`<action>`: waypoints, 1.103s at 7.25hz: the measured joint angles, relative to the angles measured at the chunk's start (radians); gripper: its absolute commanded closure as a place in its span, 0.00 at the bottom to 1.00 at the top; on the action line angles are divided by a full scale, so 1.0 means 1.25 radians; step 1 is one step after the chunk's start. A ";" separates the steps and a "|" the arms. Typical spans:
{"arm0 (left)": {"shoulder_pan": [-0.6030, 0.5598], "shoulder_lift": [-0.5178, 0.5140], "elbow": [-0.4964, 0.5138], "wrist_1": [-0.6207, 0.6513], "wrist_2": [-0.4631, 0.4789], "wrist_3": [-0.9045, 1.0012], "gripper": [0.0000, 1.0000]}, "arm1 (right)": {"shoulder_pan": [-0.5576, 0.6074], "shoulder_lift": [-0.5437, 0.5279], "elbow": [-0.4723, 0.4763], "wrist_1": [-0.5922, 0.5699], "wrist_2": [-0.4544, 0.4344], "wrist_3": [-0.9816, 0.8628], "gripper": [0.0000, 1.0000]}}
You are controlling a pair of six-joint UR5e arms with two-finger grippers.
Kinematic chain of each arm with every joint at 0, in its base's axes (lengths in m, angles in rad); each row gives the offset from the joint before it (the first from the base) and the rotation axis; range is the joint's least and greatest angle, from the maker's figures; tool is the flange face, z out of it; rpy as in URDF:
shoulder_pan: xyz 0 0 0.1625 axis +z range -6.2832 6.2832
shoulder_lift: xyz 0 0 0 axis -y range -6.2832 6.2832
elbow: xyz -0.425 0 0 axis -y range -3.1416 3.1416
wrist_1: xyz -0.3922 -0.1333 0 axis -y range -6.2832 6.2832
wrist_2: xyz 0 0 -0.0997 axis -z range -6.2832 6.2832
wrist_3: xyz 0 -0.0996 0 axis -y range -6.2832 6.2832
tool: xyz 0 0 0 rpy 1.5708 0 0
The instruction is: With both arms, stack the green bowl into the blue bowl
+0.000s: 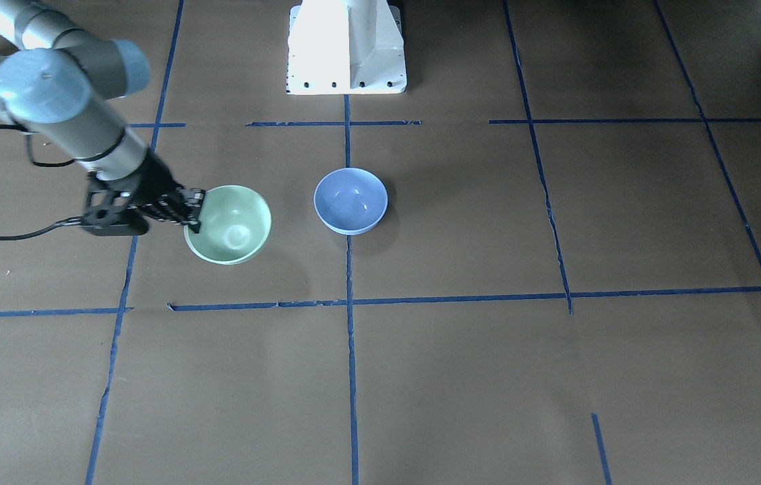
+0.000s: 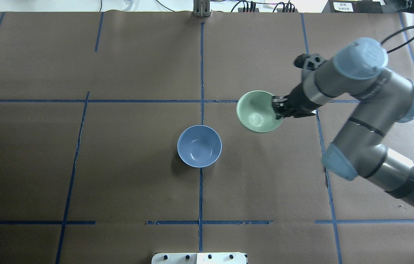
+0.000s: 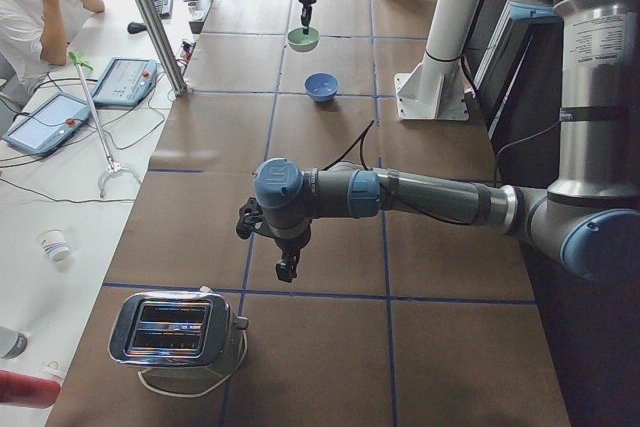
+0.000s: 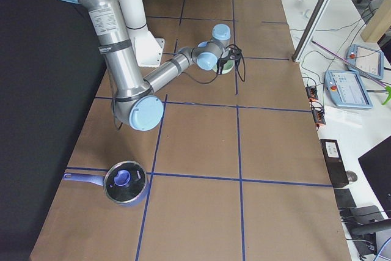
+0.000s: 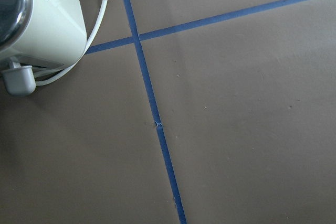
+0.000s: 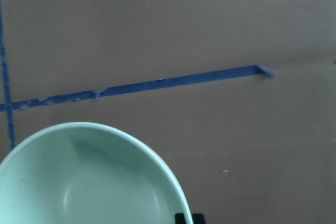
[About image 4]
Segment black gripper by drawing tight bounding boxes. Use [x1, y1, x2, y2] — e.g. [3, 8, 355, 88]
[219, 47, 241, 70]

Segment green bowl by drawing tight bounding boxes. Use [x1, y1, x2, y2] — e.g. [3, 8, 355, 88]
[212, 59, 235, 75]

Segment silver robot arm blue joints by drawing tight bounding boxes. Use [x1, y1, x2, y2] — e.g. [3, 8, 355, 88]
[61, 0, 230, 131]

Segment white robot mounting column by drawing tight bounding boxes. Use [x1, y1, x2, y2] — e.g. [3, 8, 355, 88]
[119, 0, 165, 67]

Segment left black power strip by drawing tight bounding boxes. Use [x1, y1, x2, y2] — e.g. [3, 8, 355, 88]
[305, 86, 318, 102]

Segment black power strip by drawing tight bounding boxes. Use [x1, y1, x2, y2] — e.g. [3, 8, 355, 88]
[310, 101, 326, 128]
[305, 86, 318, 102]

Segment right black power strip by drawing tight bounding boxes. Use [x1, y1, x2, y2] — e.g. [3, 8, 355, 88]
[310, 101, 326, 128]

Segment near blue teach pendant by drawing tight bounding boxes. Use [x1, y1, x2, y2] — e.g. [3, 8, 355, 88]
[324, 70, 373, 109]

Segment blue teach pendant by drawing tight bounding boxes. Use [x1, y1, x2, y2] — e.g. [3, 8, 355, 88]
[324, 70, 373, 109]
[346, 44, 384, 80]

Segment black box with label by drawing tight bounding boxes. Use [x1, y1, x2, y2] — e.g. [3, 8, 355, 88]
[320, 139, 349, 188]

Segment far blue teach pendant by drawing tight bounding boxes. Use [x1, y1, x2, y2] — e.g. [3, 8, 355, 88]
[346, 44, 384, 80]

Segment blue pot with glass lid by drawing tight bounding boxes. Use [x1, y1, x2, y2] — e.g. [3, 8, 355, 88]
[63, 161, 150, 207]

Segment black computer monitor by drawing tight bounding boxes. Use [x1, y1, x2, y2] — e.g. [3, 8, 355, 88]
[358, 138, 390, 216]

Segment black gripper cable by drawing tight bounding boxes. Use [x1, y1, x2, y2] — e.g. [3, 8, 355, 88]
[183, 44, 247, 85]

